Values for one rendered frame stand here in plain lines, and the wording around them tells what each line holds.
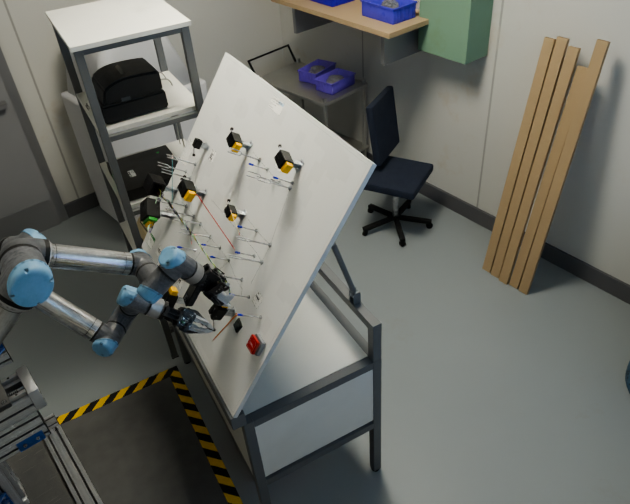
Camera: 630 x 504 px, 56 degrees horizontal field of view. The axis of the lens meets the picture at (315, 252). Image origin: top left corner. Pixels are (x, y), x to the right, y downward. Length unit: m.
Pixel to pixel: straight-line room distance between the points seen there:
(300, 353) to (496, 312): 1.68
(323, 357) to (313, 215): 0.69
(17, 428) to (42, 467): 0.93
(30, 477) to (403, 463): 1.74
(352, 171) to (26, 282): 0.98
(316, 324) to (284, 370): 0.27
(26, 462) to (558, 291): 3.12
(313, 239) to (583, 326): 2.26
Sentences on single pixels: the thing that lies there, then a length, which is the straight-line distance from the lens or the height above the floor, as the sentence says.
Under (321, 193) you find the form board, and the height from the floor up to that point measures 1.55.
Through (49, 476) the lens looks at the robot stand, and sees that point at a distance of 3.13.
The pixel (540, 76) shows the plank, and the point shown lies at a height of 1.27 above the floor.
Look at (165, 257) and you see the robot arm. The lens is 1.91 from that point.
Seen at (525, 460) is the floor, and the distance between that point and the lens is 3.17.
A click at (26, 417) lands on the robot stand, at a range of 2.25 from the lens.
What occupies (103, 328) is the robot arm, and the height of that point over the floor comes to 1.20.
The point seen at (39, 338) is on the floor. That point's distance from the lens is 4.11.
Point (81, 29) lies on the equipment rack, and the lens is 2.85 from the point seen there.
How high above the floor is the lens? 2.61
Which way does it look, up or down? 39 degrees down
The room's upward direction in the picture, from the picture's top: 5 degrees counter-clockwise
